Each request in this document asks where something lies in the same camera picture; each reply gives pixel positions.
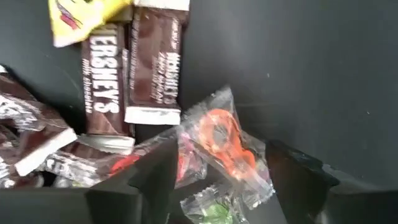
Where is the clear ring gummy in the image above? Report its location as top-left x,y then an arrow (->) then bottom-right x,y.
108,126 -> 208,190
179,182 -> 251,224
179,85 -> 277,210

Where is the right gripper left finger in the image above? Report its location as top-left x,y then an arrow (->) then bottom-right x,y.
0,138 -> 180,224

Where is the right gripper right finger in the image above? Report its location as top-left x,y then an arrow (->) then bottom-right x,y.
265,139 -> 398,224

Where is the yellow Sour Patch packet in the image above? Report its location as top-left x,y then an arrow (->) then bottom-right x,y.
48,0 -> 134,49

